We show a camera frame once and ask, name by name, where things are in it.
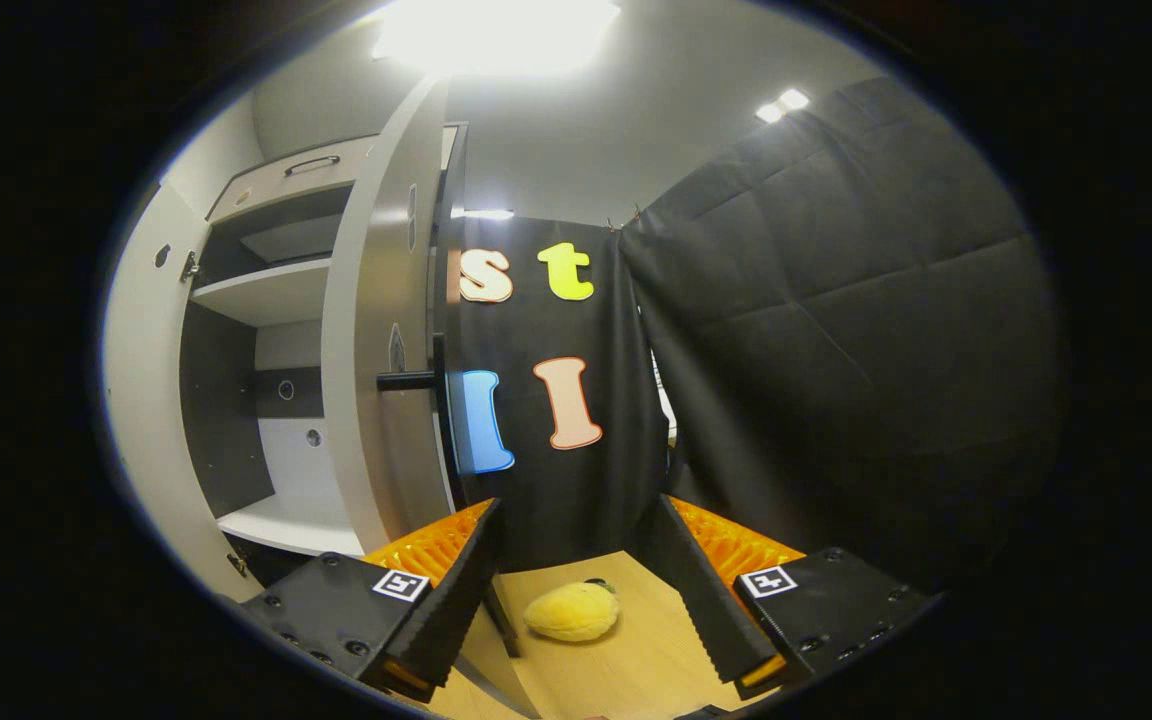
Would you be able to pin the small ceiling light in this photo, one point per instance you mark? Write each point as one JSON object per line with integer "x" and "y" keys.
{"x": 482, "y": 214}
{"x": 783, "y": 105}

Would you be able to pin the yellow plush toy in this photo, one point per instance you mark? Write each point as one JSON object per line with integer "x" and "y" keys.
{"x": 571, "y": 612}

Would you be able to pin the metal door hinge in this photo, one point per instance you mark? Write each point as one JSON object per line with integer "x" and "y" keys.
{"x": 190, "y": 266}
{"x": 237, "y": 565}

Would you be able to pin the grey cabinet drawer front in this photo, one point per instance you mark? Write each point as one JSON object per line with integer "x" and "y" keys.
{"x": 266, "y": 190}

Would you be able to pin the black backdrop cloth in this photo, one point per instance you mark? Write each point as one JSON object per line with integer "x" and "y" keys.
{"x": 626, "y": 480}
{"x": 836, "y": 350}

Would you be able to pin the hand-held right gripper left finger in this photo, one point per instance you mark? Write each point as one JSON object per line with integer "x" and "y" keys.
{"x": 456, "y": 600}

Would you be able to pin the grey cabinet door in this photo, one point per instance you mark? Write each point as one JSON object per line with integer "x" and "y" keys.
{"x": 361, "y": 300}
{"x": 146, "y": 400}

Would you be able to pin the grey cabinet shelf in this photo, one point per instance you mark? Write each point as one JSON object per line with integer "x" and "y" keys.
{"x": 266, "y": 295}

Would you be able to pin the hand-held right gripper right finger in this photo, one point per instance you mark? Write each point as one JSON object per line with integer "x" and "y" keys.
{"x": 706, "y": 600}

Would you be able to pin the grey cabinet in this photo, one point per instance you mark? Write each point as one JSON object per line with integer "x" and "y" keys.
{"x": 291, "y": 470}

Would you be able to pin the large ceiling light panel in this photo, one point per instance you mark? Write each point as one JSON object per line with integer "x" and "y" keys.
{"x": 496, "y": 30}

